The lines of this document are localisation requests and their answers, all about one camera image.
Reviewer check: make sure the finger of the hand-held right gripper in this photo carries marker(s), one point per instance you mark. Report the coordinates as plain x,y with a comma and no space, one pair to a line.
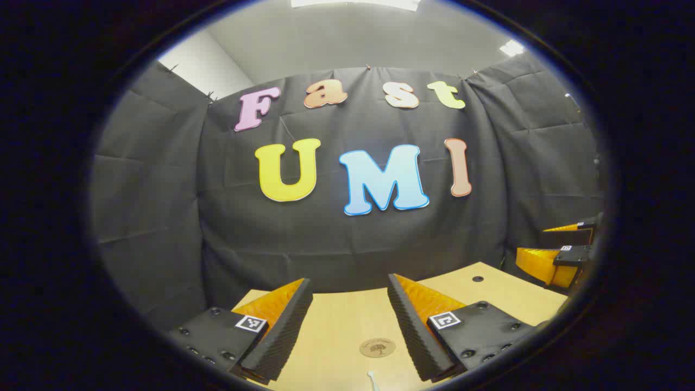
570,236
543,263

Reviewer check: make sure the ceiling light panel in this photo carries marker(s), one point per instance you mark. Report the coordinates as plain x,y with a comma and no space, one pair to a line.
512,48
355,2

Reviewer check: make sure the black backdrop cloth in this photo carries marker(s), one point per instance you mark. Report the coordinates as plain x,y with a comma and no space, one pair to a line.
336,250

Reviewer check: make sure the round cork coaster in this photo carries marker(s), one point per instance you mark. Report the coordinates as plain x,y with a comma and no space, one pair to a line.
377,347

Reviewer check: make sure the white toothbrush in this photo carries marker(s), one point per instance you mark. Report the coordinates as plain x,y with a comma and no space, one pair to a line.
372,380

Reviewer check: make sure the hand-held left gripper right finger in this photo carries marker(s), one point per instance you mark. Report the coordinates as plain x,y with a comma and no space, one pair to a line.
412,336

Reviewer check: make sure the wooden desktop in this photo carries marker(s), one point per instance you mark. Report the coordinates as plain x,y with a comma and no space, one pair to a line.
347,320

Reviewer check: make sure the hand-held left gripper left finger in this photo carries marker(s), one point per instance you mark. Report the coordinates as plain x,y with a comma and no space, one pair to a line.
282,336

